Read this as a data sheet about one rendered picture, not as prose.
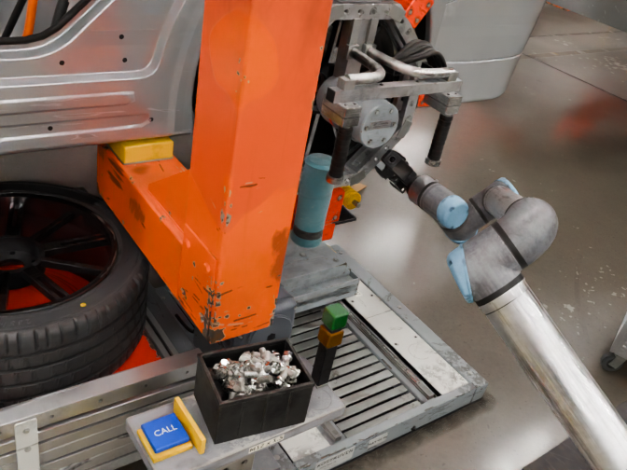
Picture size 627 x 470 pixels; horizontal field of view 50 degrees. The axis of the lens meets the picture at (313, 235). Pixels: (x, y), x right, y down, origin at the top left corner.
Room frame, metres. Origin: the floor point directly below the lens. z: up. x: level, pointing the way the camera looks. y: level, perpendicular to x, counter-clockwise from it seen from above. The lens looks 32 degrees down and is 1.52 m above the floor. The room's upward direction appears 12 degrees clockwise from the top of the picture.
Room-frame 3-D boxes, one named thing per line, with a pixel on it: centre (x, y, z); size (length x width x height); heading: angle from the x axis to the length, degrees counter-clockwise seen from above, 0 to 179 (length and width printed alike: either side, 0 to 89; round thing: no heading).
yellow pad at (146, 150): (1.57, 0.49, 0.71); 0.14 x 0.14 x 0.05; 41
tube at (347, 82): (1.63, 0.00, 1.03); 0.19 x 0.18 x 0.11; 41
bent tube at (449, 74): (1.76, -0.15, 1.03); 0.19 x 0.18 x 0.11; 41
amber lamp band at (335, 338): (1.11, -0.08, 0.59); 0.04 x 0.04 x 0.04; 41
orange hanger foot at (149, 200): (1.44, 0.38, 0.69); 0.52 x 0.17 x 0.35; 41
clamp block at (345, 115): (1.52, 0.00, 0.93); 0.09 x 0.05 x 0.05; 41
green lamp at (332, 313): (1.11, -0.08, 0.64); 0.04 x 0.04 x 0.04; 41
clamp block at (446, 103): (1.74, -0.26, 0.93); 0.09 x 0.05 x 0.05; 41
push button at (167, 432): (0.87, 0.20, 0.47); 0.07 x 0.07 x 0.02; 41
